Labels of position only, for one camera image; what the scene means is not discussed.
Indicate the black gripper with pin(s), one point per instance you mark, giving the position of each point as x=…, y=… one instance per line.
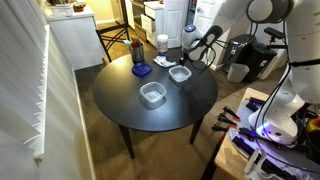
x=186, y=55

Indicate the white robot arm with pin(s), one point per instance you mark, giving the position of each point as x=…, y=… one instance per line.
x=303, y=80

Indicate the crumpled white wrapper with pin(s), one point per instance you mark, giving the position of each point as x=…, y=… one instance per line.
x=163, y=61

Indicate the white jar with blue base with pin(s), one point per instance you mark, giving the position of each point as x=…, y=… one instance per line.
x=162, y=41

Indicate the plain white door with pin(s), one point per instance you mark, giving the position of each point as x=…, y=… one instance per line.
x=175, y=23

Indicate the blue plastic lid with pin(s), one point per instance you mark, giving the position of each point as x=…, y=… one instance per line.
x=141, y=69

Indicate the metal cup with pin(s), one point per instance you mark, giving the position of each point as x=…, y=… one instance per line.
x=137, y=54

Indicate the white door with knob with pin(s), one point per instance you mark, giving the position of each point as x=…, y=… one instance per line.
x=200, y=16

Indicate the white drawer cabinet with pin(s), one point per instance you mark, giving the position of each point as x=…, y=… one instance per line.
x=151, y=23

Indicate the red utensil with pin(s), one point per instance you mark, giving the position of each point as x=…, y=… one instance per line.
x=135, y=44

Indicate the white wastebasket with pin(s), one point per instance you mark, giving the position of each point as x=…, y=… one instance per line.
x=237, y=73

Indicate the black bin with white logo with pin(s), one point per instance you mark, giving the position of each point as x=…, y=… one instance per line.
x=240, y=50

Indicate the round black table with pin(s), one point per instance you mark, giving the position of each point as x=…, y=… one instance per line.
x=126, y=93

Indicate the black clamp with orange tip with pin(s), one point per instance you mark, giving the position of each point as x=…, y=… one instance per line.
x=226, y=120
x=231, y=113
x=220, y=127

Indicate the black box appliance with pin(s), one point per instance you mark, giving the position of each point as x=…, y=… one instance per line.
x=263, y=61

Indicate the black purple tool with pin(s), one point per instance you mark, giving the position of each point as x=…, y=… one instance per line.
x=255, y=104

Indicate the black metal bar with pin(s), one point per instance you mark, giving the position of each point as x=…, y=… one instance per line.
x=243, y=142

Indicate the white counter cabinet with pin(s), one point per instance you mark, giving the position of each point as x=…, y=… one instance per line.
x=76, y=40

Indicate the small red bowl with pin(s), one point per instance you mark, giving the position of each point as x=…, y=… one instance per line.
x=79, y=6

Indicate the white container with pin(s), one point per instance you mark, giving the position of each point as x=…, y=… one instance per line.
x=61, y=10

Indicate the yellow red emergency stop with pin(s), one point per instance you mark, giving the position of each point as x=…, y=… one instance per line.
x=313, y=125

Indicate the white window blinds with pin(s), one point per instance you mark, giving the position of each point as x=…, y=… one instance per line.
x=20, y=66

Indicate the black camera on stand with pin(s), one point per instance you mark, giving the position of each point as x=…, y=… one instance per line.
x=275, y=32

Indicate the grey round base plate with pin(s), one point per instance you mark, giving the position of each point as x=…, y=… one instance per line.
x=290, y=156

